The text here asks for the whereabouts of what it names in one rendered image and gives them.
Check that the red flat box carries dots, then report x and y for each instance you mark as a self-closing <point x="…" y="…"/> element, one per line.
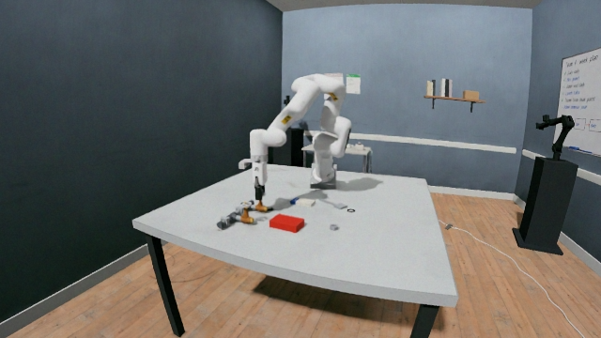
<point x="287" y="223"/>

